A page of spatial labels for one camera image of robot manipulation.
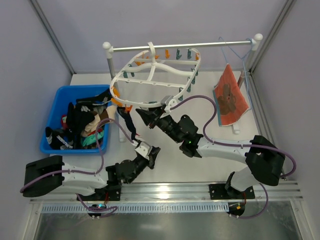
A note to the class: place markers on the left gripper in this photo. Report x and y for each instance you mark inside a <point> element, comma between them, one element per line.
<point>152,156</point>

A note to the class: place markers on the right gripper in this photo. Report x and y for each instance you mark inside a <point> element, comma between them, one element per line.
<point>155,118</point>

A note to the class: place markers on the white oval clip hanger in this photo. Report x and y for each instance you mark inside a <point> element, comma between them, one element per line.
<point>147,78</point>

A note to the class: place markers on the beige brown striped sock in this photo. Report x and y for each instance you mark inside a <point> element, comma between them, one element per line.
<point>108,113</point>

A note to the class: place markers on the black blue sport sock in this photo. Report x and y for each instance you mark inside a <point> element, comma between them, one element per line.
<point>57,139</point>
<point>100,100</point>

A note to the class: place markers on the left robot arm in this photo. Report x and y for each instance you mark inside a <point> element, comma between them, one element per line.
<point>52,174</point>

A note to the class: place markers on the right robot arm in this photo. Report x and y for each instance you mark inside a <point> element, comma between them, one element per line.
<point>263,160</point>

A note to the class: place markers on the pile of socks in bin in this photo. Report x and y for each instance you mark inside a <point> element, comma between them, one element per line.
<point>95,133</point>

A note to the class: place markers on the orange bear towel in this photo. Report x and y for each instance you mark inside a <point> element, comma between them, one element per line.
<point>230,102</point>

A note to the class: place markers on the blue plastic bin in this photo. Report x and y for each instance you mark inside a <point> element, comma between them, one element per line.
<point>65,95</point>

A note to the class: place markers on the white drying rack stand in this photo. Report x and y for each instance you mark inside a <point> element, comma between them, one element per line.
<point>203,83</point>

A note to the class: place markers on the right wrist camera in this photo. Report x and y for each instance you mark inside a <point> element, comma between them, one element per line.
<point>168,102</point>

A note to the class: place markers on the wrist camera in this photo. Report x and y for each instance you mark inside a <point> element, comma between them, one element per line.
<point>142,148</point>
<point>168,102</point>

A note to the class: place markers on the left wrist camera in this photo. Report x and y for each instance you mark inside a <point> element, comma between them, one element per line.
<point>142,148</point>

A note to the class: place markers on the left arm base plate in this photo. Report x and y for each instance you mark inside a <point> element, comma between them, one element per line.
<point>111,193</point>

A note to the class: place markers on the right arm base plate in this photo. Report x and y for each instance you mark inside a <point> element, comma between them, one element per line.
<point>217,191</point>

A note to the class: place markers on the blue wire hanger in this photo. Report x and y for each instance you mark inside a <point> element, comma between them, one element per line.
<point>244,68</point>

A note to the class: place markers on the aluminium rail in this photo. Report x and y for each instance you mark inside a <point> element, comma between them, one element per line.
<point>156,192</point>

